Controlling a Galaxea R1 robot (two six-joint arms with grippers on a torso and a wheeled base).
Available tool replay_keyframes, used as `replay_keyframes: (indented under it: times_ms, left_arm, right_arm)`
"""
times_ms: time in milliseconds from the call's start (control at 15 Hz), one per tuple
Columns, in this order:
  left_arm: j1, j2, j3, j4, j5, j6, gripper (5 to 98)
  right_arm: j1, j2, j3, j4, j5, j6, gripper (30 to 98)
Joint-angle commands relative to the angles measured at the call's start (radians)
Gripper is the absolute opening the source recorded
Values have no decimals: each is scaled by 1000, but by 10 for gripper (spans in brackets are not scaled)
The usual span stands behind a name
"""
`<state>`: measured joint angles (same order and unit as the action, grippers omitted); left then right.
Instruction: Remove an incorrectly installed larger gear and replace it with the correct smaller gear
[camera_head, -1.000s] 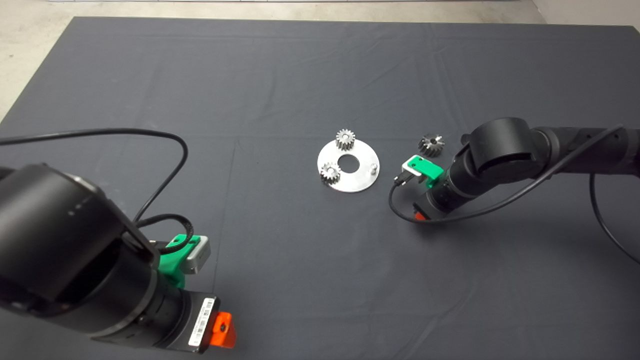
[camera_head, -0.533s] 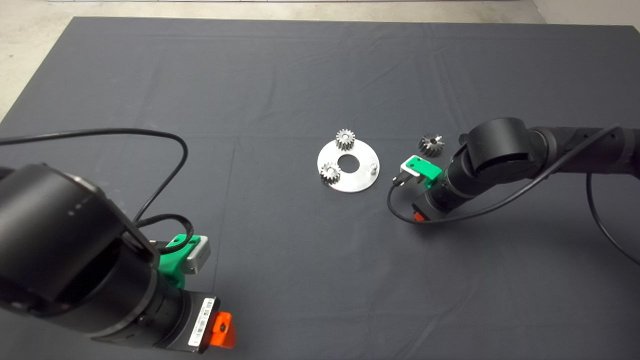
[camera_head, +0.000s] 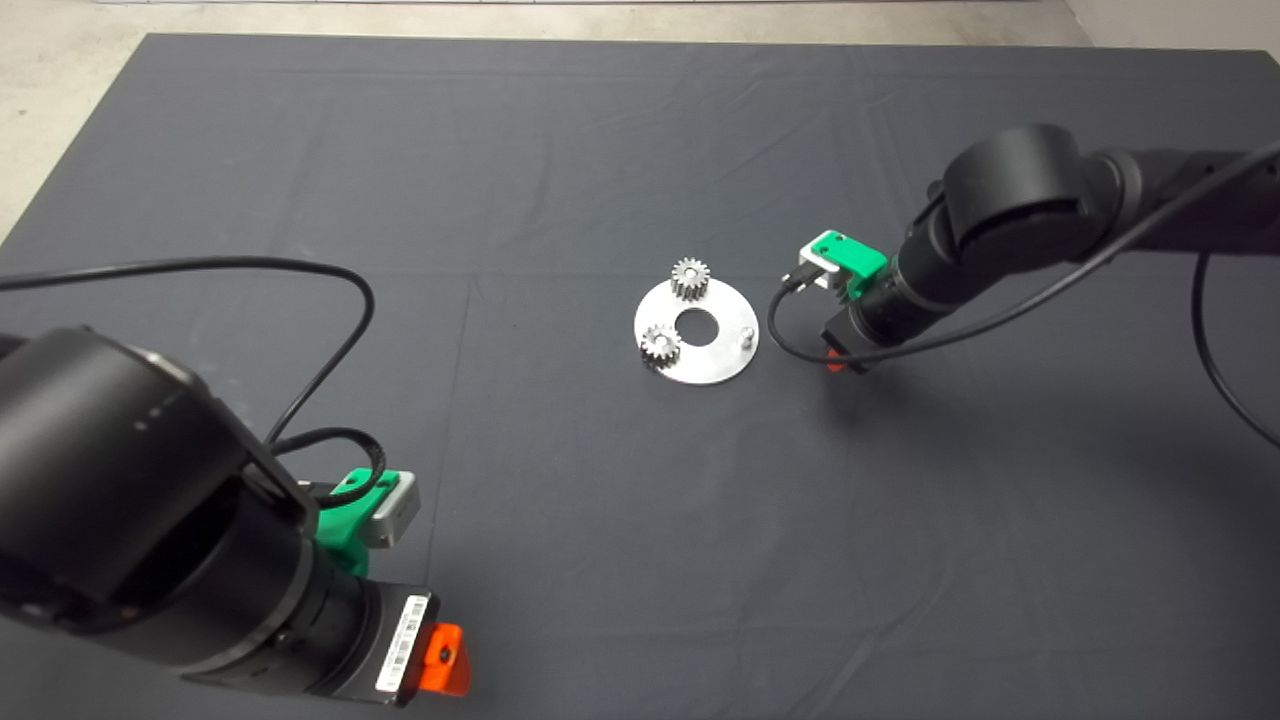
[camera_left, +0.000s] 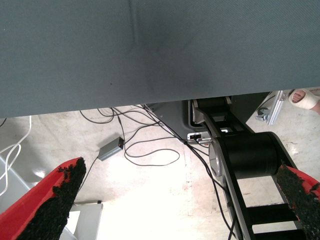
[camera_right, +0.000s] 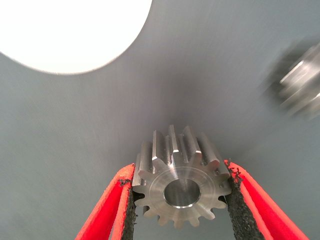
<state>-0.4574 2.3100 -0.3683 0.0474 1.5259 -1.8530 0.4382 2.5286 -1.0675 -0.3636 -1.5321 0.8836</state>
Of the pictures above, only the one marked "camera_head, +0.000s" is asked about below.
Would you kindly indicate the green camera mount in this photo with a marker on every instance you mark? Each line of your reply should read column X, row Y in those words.
column 343, row 528
column 850, row 255

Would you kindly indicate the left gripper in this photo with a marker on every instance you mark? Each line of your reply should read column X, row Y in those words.
column 378, row 640

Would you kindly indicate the silver camera box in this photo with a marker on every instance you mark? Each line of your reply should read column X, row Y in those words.
column 812, row 266
column 395, row 506

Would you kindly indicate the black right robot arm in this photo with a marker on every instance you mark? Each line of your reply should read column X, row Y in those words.
column 1020, row 195

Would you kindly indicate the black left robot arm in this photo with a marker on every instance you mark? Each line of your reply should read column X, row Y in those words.
column 110, row 500

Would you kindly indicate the small steel gear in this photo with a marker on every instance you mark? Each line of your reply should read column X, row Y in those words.
column 661, row 346
column 690, row 279

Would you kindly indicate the round metal plate with hole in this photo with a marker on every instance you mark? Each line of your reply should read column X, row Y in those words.
column 715, row 360

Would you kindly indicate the dark grey table cloth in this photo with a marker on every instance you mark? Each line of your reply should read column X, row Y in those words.
column 600, row 150

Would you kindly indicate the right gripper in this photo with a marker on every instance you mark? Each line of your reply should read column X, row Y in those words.
column 858, row 340

